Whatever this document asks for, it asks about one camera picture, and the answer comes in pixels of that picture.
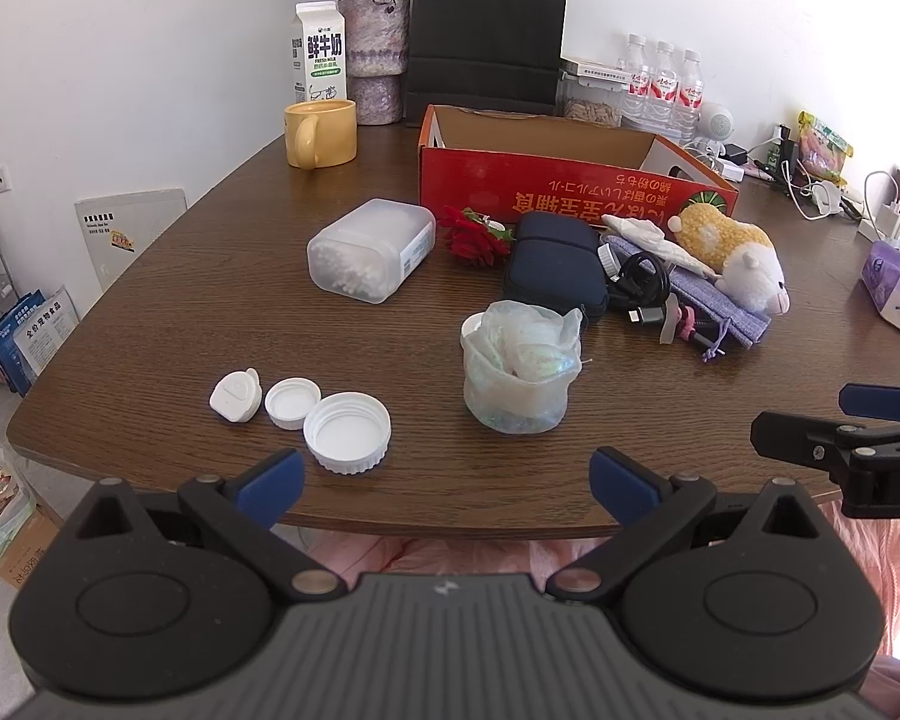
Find small white bottle cap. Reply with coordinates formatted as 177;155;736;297
263;377;322;431

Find large white jar lid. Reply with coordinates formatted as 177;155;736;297
304;392;391;475

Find plastic bag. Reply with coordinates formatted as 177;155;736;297
460;301;583;436

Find yellow white hamster plush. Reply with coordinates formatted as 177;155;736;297
668;203;790;317

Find black cable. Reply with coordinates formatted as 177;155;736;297
608;250;676;325

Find purple fabric pouch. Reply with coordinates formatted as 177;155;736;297
600;232;770;348

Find navy blue zip pouch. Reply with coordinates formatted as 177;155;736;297
502;211;610;323

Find translucent cotton swab box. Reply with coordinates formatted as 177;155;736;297
307;199;437;304

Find white packet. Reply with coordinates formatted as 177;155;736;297
601;215;717;280

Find red artificial rose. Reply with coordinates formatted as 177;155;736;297
439;206;514;268

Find purple tissue pack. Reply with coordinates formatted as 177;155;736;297
860;241;900;331

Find white charger adapter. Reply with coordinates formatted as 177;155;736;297
857;199;900;245

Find colourful snack packet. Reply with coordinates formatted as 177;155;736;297
797;110;854;187

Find blue white brochures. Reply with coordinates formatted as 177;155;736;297
0;286;79;397

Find white round robot toy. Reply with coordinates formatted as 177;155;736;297
694;101;735;158

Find red cardboard box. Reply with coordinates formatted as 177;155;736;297
418;106;738;226

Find yellow ceramic mug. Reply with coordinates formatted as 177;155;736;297
284;99;357;171

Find water bottle middle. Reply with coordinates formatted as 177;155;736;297
644;39;679;130

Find water bottle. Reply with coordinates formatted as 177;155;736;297
622;32;650;121
644;39;679;130
673;49;704;143

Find water bottle right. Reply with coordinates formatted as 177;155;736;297
673;49;704;143

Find water bottle left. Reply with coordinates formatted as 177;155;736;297
622;32;650;121

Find clear seed container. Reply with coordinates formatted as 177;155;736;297
557;70;622;128

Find flat box on container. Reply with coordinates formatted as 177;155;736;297
562;57;631;85

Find white milk carton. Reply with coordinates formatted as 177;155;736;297
290;0;347;103

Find black paper shopping bag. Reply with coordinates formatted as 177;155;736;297
404;0;567;124

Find purple textured vase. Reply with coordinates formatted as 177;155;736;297
338;0;409;127

